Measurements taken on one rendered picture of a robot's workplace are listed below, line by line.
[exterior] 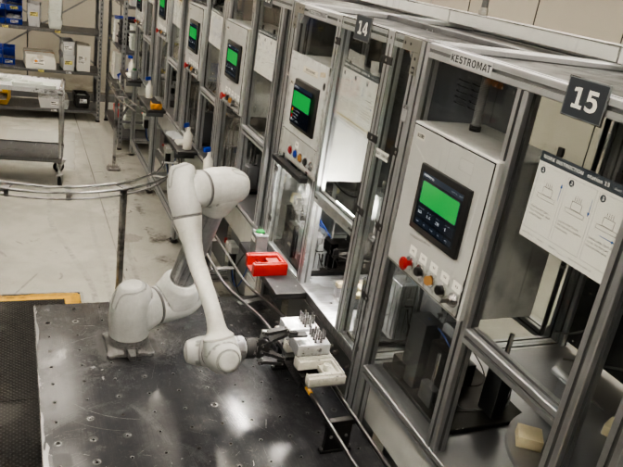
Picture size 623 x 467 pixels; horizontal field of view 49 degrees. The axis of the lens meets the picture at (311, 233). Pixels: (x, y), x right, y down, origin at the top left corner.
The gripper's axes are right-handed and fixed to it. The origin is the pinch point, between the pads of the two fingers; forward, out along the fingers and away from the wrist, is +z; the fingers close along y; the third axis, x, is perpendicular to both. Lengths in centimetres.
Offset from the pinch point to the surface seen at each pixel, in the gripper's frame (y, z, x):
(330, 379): -3.2, 6.2, -18.2
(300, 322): 2.4, 4.8, 11.4
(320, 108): 76, 16, 52
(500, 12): 112, 365, 439
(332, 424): -8.7, 1.0, -35.1
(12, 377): -89, -99, 124
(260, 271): 3, 1, 55
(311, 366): -4.3, 3.3, -8.0
